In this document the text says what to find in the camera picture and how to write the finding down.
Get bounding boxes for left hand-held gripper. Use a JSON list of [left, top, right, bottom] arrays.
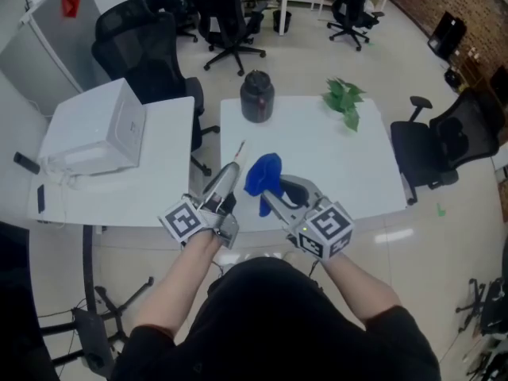
[[157, 160, 243, 250]]

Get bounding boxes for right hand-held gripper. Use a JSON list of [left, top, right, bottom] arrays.
[[260, 174, 355, 262]]

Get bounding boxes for white remote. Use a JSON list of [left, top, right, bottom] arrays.
[[233, 140, 253, 167]]

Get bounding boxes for blue cloth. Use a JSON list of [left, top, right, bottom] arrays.
[[243, 152, 285, 218]]

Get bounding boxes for person's right forearm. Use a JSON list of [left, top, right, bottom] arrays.
[[321, 252, 402, 331]]

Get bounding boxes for person's left forearm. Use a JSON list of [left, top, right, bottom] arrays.
[[130, 230, 223, 347]]

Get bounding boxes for black kettle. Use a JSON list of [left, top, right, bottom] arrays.
[[240, 69, 275, 125]]

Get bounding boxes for green leafy plant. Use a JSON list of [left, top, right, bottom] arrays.
[[321, 77, 367, 133]]

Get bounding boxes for person's black shirt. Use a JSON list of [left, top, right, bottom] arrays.
[[109, 256, 441, 381]]

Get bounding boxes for white printer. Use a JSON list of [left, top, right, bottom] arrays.
[[38, 78, 147, 177]]

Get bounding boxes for tall black mesh office chair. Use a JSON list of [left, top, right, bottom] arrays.
[[90, 0, 221, 177]]

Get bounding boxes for black office chair with armrests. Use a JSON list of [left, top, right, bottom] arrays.
[[391, 87, 501, 206]]

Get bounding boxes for black trash bin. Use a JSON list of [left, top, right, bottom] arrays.
[[272, 10, 293, 33]]

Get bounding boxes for small black device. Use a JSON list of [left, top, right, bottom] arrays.
[[13, 152, 41, 175]]

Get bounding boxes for black tripod stand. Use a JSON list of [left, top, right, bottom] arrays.
[[455, 278, 487, 335]]

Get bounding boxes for grey cabinet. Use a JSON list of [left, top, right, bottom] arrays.
[[0, 0, 112, 114]]

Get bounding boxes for black box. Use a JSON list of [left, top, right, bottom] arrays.
[[427, 10, 468, 61]]

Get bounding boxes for black table leg frame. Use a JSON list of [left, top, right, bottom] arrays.
[[37, 224, 155, 376]]

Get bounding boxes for white cables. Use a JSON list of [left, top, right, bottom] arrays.
[[41, 156, 84, 225]]

